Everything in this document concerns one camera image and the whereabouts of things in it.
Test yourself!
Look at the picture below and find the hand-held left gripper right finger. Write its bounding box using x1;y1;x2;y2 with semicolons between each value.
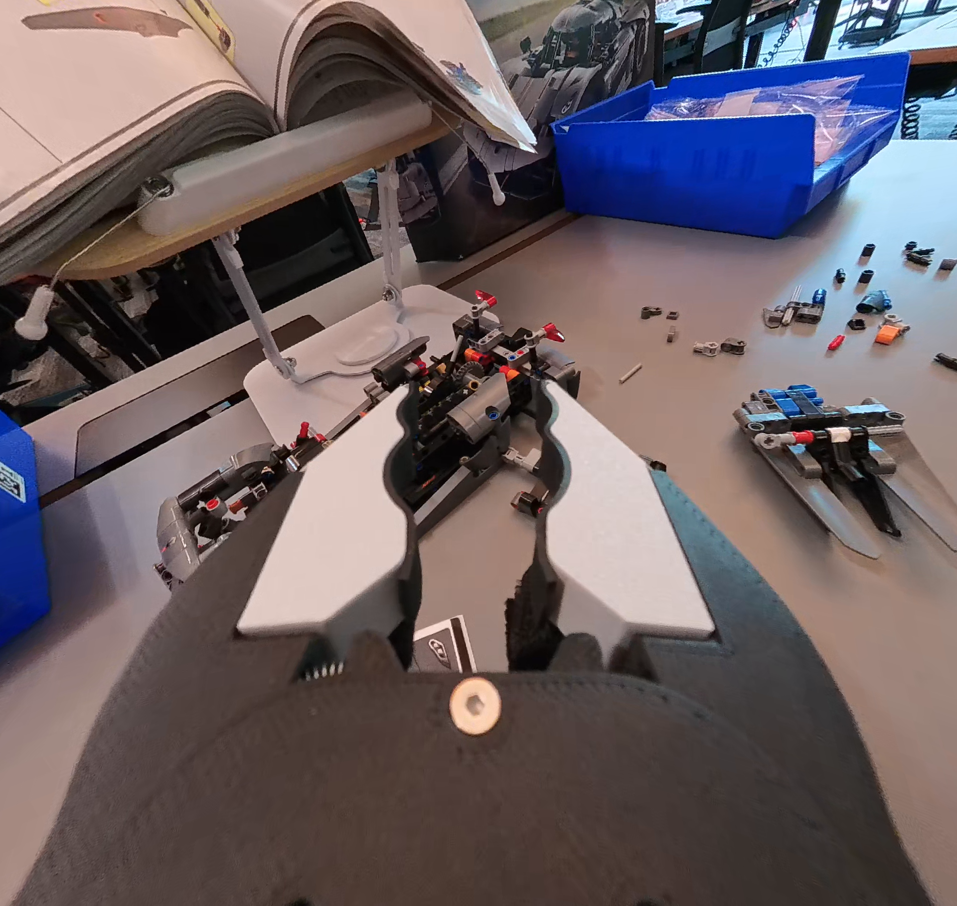
537;381;719;663

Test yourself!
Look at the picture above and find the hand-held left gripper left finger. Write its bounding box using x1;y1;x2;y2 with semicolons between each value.
236;384;424;668

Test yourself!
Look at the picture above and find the small black brick assembly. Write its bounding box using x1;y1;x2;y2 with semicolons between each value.
499;446;668;520

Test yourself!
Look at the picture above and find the grey winged brick assembly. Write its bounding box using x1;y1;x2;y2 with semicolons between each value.
733;382;957;559

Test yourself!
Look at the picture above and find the toy brick car chassis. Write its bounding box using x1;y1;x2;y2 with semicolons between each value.
153;289;580;593

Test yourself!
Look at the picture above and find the blue bin with label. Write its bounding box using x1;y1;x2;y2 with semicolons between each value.
0;408;52;649

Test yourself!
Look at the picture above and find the white and wood book stand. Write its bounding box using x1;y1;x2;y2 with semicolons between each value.
13;94;509;447

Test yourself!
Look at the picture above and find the large blue storage bin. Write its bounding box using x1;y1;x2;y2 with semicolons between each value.
552;52;912;240

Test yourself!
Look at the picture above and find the pile of clear plastic bags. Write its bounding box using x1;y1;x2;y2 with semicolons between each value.
644;74;898;168

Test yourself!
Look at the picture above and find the open instruction booklet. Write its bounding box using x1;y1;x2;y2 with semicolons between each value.
0;0;538;288

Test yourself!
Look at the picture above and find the dark printed cardboard box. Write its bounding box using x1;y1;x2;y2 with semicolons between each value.
407;0;660;264

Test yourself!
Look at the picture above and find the black office chair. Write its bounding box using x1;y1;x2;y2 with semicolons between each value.
658;0;760;80

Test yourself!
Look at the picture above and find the wooden desk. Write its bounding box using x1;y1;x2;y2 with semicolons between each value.
848;12;957;67

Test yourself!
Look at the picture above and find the black metal post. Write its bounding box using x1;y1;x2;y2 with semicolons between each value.
801;0;859;62

